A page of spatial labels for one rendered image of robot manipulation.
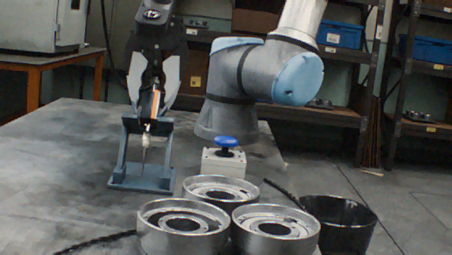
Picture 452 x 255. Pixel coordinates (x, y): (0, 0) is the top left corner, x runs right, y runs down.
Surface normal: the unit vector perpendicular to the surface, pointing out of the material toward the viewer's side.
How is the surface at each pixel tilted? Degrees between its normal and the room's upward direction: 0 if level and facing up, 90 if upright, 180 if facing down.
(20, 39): 90
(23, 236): 0
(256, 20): 82
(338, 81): 90
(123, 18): 90
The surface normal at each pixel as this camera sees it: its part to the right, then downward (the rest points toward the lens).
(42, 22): -0.04, 0.21
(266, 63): -0.62, -0.23
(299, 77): 0.68, 0.36
